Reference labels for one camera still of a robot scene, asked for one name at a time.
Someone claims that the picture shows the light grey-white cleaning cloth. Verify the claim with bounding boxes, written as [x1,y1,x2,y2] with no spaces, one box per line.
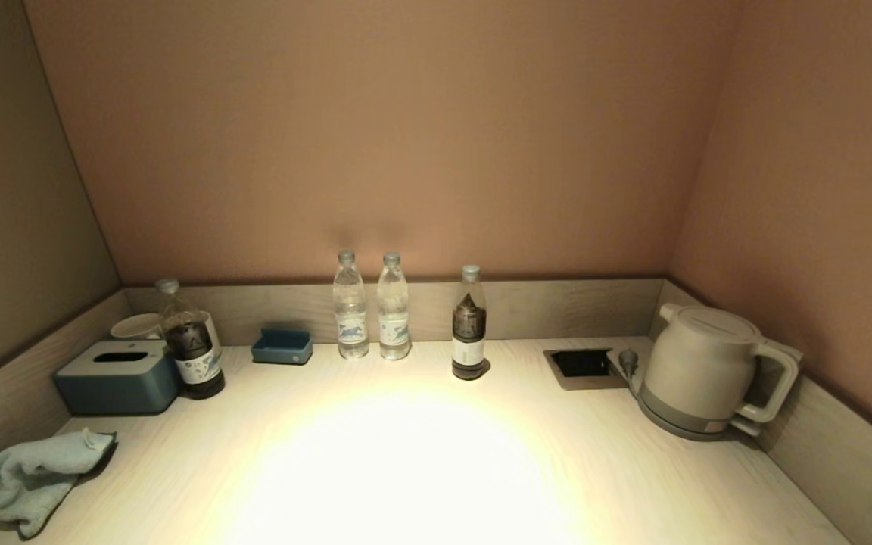
[0,428,118,540]

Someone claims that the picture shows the clear water bottle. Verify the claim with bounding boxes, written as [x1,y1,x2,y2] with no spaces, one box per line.
[377,252,413,361]
[332,251,370,360]

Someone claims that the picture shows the dark drink bottle barcode label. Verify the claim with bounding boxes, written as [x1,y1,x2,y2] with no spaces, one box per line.
[451,265,489,381]

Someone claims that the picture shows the small blue plastic tray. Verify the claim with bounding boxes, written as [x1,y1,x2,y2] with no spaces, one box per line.
[251,328,314,366]

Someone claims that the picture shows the recessed black power socket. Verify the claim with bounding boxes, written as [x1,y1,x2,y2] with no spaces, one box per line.
[543,348,631,391]

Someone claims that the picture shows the grey kettle power plug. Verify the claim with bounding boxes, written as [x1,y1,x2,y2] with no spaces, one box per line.
[619,349,642,397]

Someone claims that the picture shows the dark drink bottle blue-print label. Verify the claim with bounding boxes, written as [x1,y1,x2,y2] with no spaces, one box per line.
[154,278,226,400]

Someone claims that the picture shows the grey kettle base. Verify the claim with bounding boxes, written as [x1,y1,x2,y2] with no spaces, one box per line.
[637,377,761,443]

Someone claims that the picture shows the white electric kettle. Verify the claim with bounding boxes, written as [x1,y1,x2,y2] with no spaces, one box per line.
[644,304,802,425]

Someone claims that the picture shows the blue-grey tissue box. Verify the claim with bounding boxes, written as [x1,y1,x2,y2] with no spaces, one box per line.
[55,340,182,416]

